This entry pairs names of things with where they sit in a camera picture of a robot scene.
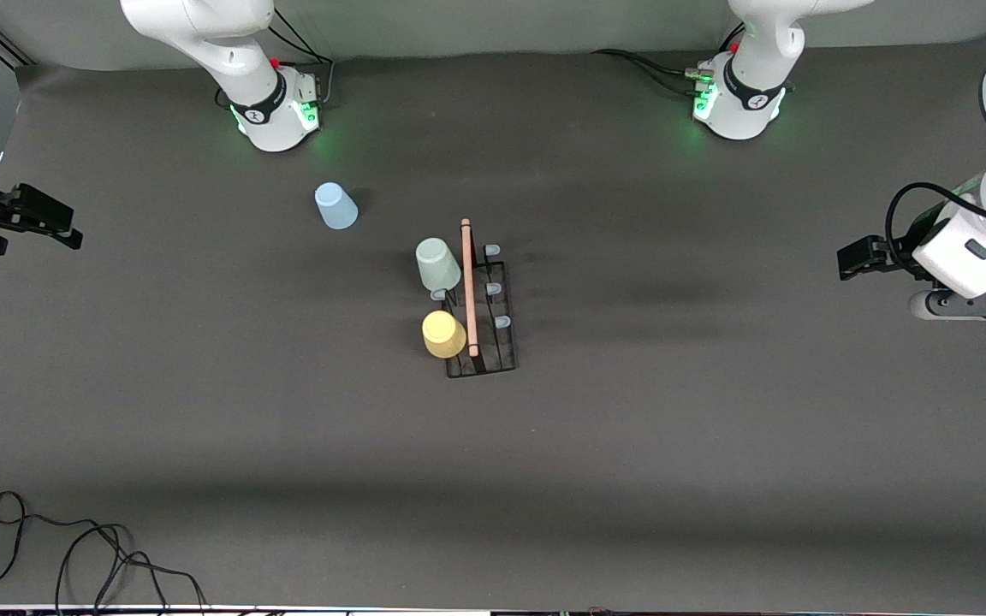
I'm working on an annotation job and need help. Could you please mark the pale green plastic cup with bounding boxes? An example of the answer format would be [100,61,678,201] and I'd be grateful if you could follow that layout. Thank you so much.
[414,237,463,293]

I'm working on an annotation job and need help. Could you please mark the black wire cup holder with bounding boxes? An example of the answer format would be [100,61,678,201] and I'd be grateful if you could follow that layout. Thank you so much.
[430,217,519,380]

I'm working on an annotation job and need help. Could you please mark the yellow plastic cup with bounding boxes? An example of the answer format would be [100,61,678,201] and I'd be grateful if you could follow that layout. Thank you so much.
[421,310,468,360]

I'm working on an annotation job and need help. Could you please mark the light blue plastic cup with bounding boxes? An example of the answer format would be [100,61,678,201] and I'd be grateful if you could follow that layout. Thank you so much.
[314,182,359,231]

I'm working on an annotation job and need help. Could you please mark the black left arm base cables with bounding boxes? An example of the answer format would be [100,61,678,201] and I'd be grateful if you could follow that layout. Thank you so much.
[591,21,746,97]

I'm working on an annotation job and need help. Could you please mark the black arm base cables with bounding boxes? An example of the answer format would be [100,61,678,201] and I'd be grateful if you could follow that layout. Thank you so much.
[591,21,746,97]
[269,7,337,110]

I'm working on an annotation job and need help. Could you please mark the black right arm base cables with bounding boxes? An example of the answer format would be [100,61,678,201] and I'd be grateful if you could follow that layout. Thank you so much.
[269,7,337,110]

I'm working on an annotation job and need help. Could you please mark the thin black loose cable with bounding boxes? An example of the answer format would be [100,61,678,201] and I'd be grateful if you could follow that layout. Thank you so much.
[0,490,208,616]

